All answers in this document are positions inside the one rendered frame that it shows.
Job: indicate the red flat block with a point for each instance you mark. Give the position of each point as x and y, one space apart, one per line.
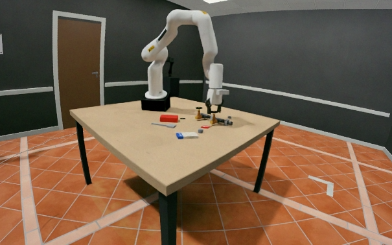
169 118

